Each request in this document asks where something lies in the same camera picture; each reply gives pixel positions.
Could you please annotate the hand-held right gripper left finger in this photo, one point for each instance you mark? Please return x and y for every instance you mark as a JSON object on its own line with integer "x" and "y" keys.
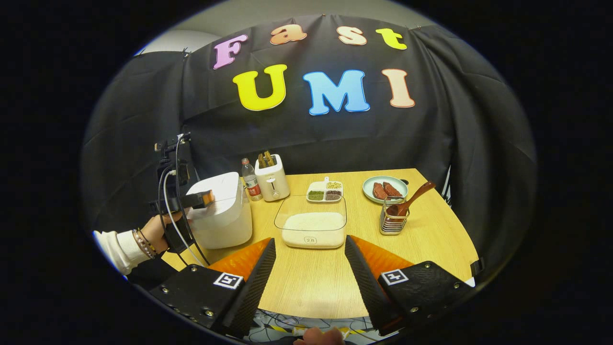
{"x": 254, "y": 292}

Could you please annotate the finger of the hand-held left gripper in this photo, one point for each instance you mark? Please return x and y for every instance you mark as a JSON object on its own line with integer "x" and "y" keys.
{"x": 203, "y": 199}

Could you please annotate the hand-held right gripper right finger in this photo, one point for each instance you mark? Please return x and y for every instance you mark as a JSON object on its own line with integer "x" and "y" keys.
{"x": 366, "y": 287}

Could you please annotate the white rice cooker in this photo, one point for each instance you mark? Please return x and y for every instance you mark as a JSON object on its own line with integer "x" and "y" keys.
{"x": 230, "y": 215}

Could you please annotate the white rice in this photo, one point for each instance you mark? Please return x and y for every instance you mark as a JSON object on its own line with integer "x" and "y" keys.
{"x": 313, "y": 227}

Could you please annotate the brown wooden spoon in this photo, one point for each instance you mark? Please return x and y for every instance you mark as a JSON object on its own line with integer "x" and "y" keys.
{"x": 416, "y": 196}

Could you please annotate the clear plastic rice container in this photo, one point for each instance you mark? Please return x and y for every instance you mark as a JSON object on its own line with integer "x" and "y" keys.
{"x": 311, "y": 206}

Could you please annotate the clear plastic water bottle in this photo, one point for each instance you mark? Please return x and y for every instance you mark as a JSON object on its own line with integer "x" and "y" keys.
{"x": 251, "y": 184}

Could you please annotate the brown toast slice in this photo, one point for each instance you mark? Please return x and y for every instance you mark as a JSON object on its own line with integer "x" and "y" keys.
{"x": 269, "y": 159}
{"x": 262, "y": 160}

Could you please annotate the white toaster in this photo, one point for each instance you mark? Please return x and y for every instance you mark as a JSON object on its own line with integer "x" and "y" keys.
{"x": 273, "y": 184}

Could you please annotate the red-brown meat piece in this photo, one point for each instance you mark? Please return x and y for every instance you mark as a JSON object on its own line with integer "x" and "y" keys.
{"x": 380, "y": 191}
{"x": 392, "y": 189}

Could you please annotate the dark brown beans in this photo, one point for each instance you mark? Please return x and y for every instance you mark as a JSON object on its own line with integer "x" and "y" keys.
{"x": 333, "y": 195}

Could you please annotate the pale green plate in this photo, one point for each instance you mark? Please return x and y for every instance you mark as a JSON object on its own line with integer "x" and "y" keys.
{"x": 368, "y": 189}

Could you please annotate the green mung beans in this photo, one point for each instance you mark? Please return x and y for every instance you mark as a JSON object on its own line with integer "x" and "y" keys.
{"x": 316, "y": 195}

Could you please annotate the white divided dish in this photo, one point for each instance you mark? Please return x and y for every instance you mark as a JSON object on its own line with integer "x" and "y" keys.
{"x": 317, "y": 186}

